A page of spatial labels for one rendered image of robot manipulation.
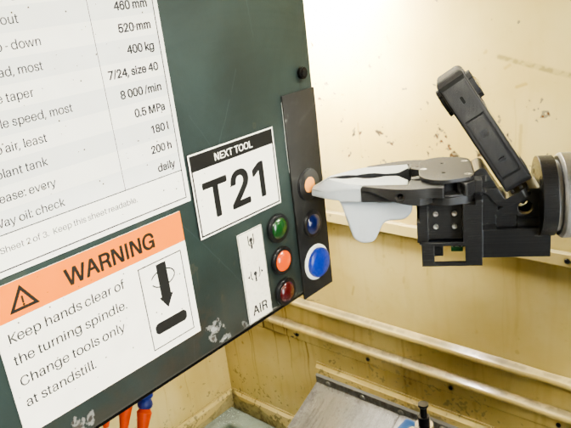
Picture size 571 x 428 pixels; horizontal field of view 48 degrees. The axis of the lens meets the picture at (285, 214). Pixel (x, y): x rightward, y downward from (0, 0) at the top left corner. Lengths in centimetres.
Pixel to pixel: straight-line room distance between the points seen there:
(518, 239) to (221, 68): 30
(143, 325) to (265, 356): 150
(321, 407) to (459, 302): 54
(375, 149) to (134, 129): 101
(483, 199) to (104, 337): 34
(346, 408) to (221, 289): 126
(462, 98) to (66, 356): 37
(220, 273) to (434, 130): 87
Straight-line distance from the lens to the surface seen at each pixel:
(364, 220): 59
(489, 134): 57
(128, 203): 47
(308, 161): 60
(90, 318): 47
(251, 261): 56
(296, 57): 59
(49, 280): 45
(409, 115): 136
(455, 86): 56
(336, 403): 180
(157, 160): 48
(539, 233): 60
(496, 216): 60
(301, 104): 59
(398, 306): 156
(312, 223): 61
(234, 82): 53
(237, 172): 53
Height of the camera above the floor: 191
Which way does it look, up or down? 20 degrees down
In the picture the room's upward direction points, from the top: 7 degrees counter-clockwise
